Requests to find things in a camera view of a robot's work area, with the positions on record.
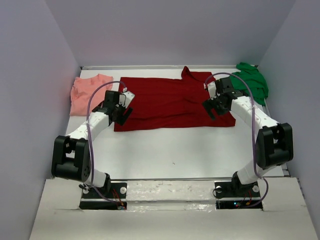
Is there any red t shirt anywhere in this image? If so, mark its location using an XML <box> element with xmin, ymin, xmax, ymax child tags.
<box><xmin>114</xmin><ymin>67</ymin><xmax>236</xmax><ymax>132</ymax></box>

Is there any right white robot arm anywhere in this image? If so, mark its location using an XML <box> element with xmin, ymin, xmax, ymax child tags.
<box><xmin>202</xmin><ymin>74</ymin><xmax>294</xmax><ymax>199</ymax></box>

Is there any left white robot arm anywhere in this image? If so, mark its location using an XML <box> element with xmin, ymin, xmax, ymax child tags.
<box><xmin>51</xmin><ymin>90</ymin><xmax>135</xmax><ymax>198</ymax></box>

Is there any green t shirt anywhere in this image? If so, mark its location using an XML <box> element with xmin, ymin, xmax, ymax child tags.
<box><xmin>232</xmin><ymin>62</ymin><xmax>269</xmax><ymax>106</ymax></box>

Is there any pink t shirt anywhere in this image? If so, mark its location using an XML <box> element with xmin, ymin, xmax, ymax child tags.
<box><xmin>69</xmin><ymin>74</ymin><xmax>114</xmax><ymax>116</ymax></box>

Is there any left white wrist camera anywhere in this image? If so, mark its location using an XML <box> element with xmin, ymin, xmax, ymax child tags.
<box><xmin>118</xmin><ymin>87</ymin><xmax>135</xmax><ymax>109</ymax></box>

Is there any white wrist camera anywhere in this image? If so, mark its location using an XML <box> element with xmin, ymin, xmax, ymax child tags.
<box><xmin>203</xmin><ymin>81</ymin><xmax>217</xmax><ymax>100</ymax></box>
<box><xmin>118</xmin><ymin>87</ymin><xmax>135</xmax><ymax>109</ymax></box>

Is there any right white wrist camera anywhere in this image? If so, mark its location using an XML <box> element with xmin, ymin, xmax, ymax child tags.
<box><xmin>203</xmin><ymin>81</ymin><xmax>217</xmax><ymax>100</ymax></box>

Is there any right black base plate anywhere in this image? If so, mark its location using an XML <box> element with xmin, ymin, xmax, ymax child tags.
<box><xmin>212</xmin><ymin>181</ymin><xmax>263</xmax><ymax>210</ymax></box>

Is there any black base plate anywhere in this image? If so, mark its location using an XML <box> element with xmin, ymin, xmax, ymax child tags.
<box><xmin>79</xmin><ymin>181</ymin><xmax>128</xmax><ymax>211</ymax></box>
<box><xmin>212</xmin><ymin>181</ymin><xmax>263</xmax><ymax>210</ymax></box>

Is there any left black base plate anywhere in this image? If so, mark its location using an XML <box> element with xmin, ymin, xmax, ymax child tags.
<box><xmin>79</xmin><ymin>181</ymin><xmax>128</xmax><ymax>211</ymax></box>

